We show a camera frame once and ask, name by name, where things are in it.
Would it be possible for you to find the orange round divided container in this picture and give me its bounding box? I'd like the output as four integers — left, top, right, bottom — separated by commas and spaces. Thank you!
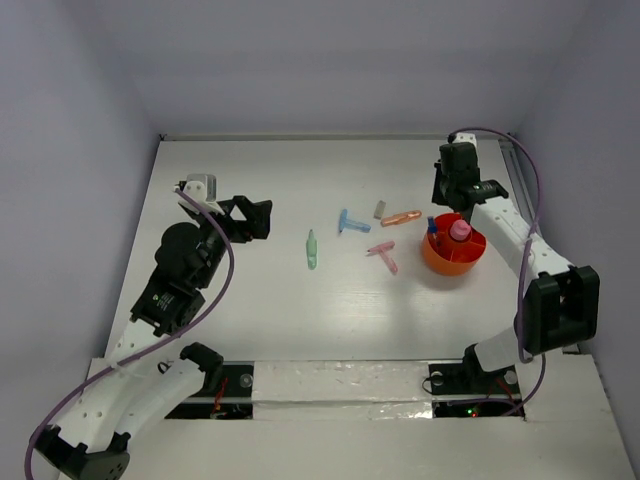
421, 213, 487, 277

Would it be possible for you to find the orange translucent pen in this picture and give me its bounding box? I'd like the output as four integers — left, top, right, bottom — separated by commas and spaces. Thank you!
380, 210, 422, 227

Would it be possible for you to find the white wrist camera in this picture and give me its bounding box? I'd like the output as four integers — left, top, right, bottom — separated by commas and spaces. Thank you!
447, 131, 477, 147
174, 173, 220, 212

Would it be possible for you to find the blue white glue bottle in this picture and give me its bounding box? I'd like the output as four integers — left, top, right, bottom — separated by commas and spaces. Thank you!
427, 216, 440, 249

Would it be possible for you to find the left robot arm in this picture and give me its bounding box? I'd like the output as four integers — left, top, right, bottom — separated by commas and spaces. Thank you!
24, 189, 273, 479

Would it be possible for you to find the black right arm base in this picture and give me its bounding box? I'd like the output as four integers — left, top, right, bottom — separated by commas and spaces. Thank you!
423, 345, 520, 397

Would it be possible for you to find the pink translucent pen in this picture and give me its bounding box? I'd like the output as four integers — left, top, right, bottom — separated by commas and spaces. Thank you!
367, 241, 399, 275

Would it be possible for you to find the aluminium table edge rail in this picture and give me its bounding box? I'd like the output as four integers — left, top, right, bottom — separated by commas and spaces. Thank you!
498, 133, 579, 355

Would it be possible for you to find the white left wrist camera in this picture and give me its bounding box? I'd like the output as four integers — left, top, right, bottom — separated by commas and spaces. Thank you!
174, 173, 220, 212

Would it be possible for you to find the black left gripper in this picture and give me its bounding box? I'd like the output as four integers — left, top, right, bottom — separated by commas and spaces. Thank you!
190, 196, 270, 289

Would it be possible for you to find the green translucent pen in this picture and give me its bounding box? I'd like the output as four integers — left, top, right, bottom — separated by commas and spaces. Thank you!
306, 229, 318, 270

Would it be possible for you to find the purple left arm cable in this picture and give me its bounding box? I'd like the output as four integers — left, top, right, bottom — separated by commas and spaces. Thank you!
22, 192, 236, 480

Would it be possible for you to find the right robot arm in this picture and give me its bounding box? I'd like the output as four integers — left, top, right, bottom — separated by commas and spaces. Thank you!
432, 132, 600, 392

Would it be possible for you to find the blue translucent pen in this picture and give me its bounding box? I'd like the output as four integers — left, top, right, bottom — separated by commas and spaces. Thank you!
338, 209, 371, 233

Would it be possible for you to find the grey eraser block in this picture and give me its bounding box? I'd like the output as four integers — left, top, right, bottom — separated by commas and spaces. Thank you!
374, 201, 386, 220

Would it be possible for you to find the pink round eraser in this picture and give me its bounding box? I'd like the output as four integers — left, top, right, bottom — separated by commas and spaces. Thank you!
449, 219, 472, 242

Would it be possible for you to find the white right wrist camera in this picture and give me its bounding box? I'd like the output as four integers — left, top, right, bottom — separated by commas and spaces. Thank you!
447, 131, 477, 147

